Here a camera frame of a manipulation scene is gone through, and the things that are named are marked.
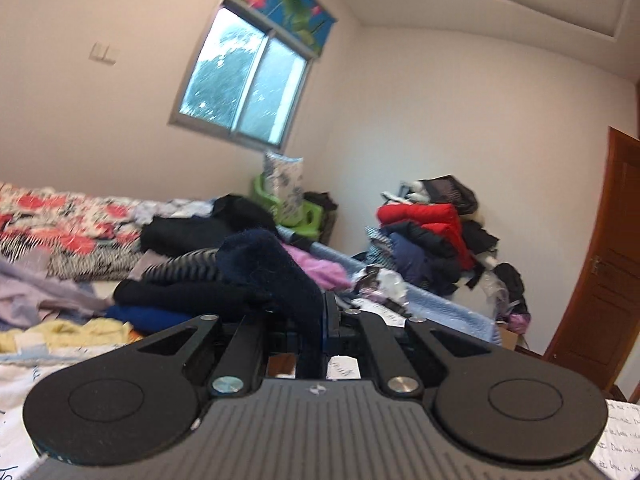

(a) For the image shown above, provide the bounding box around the white wall switch plate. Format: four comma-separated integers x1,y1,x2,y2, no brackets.
89,42,119,65

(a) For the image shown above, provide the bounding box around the floral blue window valance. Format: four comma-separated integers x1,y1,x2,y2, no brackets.
234,0,336,58

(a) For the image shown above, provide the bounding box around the crumpled plastic bag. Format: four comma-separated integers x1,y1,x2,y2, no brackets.
354,264,409,308

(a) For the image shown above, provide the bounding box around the pile of dark folded clothes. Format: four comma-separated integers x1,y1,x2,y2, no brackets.
105,195,277,334

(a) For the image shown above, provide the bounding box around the white quilt with blue script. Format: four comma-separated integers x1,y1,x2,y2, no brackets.
1,346,115,479

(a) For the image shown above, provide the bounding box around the floral white pillow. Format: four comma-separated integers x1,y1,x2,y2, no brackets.
262,152,304,212

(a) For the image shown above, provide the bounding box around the yellow fluffy towel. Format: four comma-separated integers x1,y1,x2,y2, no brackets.
1,318,136,354

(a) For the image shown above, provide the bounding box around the window with aluminium frame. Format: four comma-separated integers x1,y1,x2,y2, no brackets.
169,0,312,153

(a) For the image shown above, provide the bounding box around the heap of red and dark clothes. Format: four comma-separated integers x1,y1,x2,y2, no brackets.
363,174,532,337

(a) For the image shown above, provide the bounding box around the blue textured blanket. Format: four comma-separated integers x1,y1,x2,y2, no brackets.
278,226,501,346

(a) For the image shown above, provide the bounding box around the green plastic chair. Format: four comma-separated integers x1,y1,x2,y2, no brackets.
250,174,323,242

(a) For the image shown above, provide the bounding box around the red floral bedspread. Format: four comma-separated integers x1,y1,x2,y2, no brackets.
1,182,141,282

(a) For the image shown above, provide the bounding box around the grey and navy knit sweater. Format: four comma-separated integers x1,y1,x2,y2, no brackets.
217,229,326,379

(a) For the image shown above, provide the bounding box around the lavender cloth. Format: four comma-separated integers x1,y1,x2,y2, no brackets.
1,249,108,328

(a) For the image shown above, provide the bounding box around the pink purple garment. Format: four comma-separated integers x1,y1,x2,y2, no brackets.
282,244,352,290

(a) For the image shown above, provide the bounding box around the brown wooden door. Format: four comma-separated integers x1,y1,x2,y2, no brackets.
544,128,640,390

